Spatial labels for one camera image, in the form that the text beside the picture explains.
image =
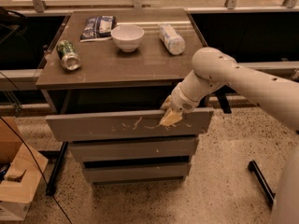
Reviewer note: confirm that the black chair left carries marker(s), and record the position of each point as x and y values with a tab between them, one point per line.
11	23

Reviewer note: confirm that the black stand leg right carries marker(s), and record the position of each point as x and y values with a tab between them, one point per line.
270	195

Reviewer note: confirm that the cardboard box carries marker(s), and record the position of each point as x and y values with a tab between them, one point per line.
21	171

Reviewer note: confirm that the white ceramic bowl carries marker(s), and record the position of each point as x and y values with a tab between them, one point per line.
127	37

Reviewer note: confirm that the green soda can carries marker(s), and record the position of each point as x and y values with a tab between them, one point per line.
68	56

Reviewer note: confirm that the clear plastic bottle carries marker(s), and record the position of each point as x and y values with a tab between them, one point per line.
172	40

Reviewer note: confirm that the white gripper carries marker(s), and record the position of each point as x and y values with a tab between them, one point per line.
179	101

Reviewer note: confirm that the grey bottom drawer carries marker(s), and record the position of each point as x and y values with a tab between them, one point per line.
139	172

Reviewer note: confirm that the grey top drawer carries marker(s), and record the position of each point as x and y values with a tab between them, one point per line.
125	124

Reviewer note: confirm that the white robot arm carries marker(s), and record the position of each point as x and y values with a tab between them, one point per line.
277	96

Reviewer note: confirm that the black table leg left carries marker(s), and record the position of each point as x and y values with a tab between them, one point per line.
58	157

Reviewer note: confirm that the grey drawer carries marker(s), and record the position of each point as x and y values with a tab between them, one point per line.
125	124
130	149
139	172

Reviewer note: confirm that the blue white snack bag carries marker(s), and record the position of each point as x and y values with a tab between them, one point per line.
98	28

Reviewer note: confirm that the grey drawer cabinet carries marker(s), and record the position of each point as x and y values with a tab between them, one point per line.
111	80

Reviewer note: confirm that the grey middle drawer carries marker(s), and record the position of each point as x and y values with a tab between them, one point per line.
130	149

